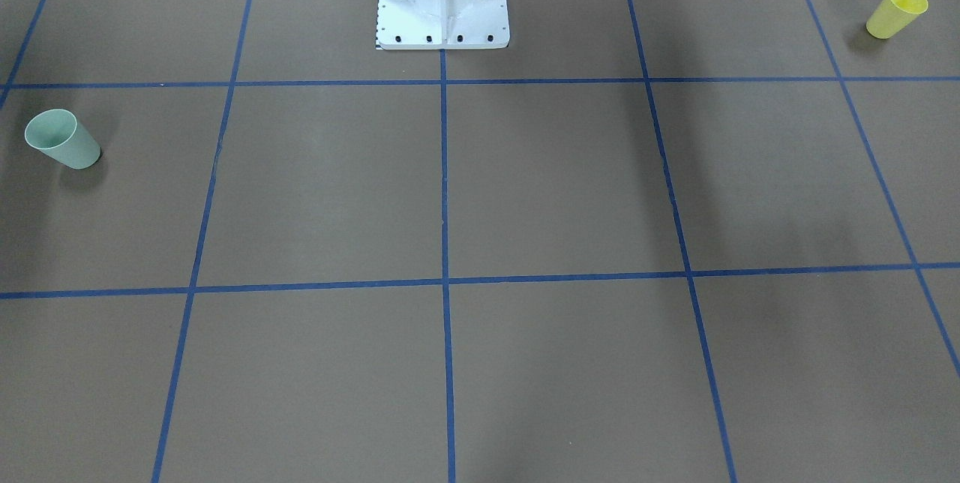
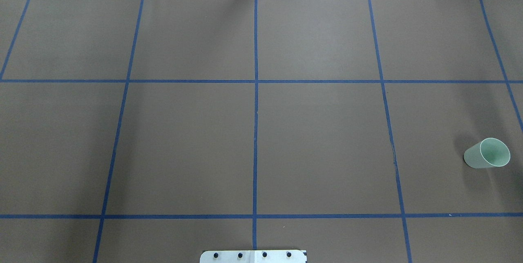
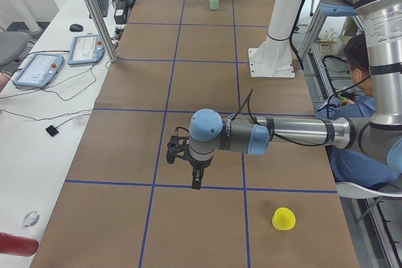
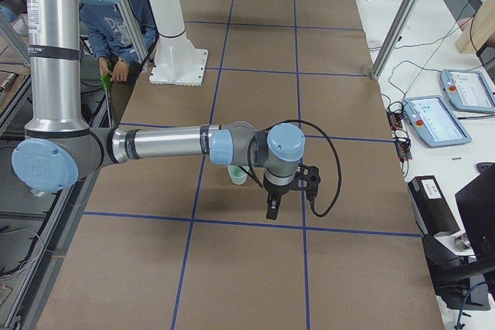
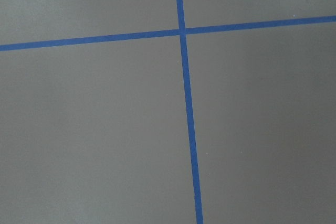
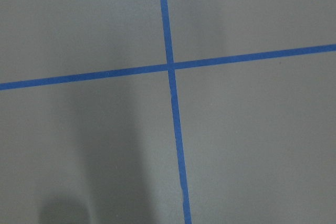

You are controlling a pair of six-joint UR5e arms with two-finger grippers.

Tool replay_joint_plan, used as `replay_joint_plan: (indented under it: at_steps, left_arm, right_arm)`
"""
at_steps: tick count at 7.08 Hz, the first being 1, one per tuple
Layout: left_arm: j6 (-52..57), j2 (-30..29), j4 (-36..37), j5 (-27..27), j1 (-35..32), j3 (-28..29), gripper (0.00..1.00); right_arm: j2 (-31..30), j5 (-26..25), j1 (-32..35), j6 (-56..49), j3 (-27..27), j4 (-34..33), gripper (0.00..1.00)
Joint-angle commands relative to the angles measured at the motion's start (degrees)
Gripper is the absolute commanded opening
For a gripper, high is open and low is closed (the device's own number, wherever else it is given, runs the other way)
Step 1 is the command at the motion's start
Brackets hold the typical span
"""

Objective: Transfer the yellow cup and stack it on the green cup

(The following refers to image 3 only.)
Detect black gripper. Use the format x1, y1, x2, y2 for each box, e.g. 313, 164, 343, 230
189, 156, 212, 190

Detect yellow plastic cup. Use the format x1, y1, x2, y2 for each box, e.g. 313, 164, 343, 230
271, 207, 296, 231

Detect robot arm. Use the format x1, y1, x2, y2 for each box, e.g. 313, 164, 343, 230
186, 0, 401, 189

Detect green plastic cup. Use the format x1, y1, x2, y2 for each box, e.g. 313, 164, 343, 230
209, 0, 220, 11

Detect white chair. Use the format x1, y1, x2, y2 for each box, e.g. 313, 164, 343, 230
335, 181, 401, 224

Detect small black square pad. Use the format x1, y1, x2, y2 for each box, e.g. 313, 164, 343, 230
45, 125, 59, 137

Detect person in blue hoodie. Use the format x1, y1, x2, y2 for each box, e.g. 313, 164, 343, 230
315, 33, 401, 191

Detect far teach pendant tablet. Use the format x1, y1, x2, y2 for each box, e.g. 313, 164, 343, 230
67, 35, 105, 65

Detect teach pendant tablet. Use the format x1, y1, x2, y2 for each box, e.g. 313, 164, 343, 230
13, 53, 64, 88
67, 35, 105, 65

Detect clear plastic wrapper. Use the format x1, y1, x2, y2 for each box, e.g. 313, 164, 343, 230
21, 211, 40, 228

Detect black box with label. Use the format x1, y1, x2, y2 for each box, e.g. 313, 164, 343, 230
114, 1, 128, 24

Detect near teach pendant tablet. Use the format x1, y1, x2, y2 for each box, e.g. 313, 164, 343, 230
13, 53, 64, 88

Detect black computer mouse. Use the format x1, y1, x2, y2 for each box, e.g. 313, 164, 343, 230
69, 23, 84, 32

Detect red cylinder bottle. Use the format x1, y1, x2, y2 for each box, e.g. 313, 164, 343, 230
1, 232, 39, 257

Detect black keyboard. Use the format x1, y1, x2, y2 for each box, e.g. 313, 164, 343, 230
96, 0, 109, 17

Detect grey office chair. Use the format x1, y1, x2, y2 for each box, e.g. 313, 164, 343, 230
1, 31, 31, 67

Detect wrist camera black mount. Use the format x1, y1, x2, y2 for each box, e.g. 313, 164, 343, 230
166, 126, 190, 164

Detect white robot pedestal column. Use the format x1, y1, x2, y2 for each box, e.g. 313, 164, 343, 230
248, 0, 303, 78

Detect aluminium frame post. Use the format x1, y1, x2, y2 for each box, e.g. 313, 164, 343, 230
84, 0, 117, 63

